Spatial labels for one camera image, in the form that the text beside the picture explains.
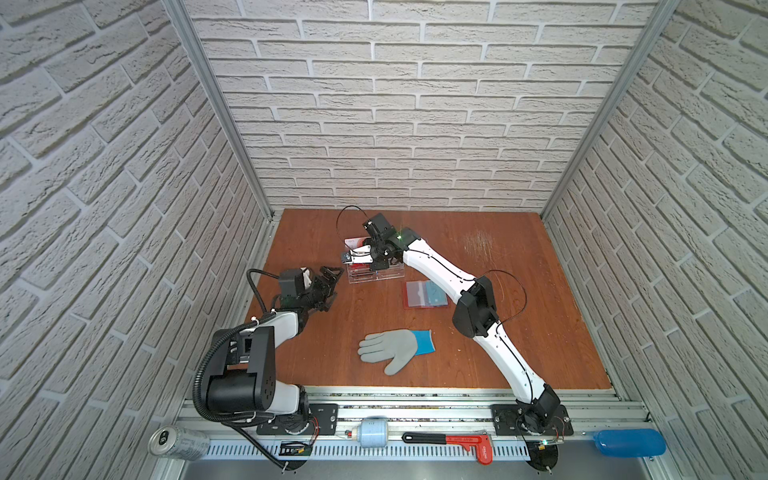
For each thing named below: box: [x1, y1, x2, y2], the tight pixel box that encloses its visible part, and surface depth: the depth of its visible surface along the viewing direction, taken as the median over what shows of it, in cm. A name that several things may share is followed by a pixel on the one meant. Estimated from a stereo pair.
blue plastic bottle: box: [593, 429, 666, 458], surface depth 71 cm
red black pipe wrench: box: [401, 432, 494, 465], surface depth 72 cm
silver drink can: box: [148, 425, 211, 460], surface depth 61 cm
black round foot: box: [526, 440, 559, 471], surface depth 72 cm
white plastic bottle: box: [351, 418, 389, 449], surface depth 66 cm
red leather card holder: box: [404, 280, 450, 309], surface depth 97 cm
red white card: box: [344, 238, 365, 249], surface depth 99 cm
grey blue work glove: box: [357, 329, 436, 376], surface depth 87 cm
